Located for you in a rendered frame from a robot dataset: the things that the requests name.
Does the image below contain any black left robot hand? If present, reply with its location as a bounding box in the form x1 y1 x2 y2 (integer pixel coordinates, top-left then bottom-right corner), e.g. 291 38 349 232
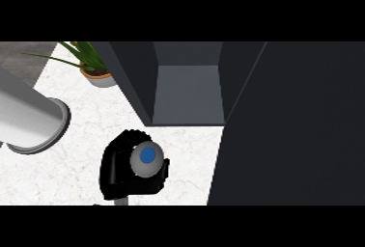
99 128 172 202

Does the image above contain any grey bottle with blue cap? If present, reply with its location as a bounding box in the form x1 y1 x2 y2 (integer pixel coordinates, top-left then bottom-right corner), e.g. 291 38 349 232
129 140 166 178

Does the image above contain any dark grey open cabinet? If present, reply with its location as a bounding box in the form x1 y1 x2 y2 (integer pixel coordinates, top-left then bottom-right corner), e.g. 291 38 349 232
89 41 268 127

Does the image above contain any white cylinder with grey rim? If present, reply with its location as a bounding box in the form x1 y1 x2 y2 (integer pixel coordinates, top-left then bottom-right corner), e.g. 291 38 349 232
0 66 73 155

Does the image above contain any green plant in grey pot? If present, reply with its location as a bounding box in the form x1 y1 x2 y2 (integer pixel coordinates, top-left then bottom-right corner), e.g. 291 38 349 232
21 41 118 89

